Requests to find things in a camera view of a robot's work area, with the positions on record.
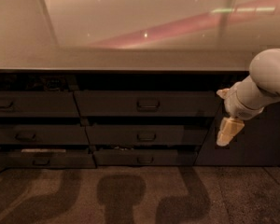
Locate dark object in left drawer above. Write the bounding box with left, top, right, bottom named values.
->
left=42, top=78, right=64, bottom=91

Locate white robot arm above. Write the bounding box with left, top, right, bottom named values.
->
left=217, top=49, right=280, bottom=147

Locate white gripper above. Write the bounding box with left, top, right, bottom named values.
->
left=217, top=81, right=264, bottom=147

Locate grey drawer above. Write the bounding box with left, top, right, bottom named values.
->
left=0, top=91, right=78, bottom=118
left=86, top=125, right=208, bottom=146
left=93, top=149, right=197, bottom=166
left=0, top=149, right=96, bottom=169
left=0, top=125, right=89, bottom=145
left=74, top=91, right=221, bottom=117

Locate white strip in bottom drawer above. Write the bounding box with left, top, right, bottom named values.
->
left=21, top=148, right=66, bottom=153

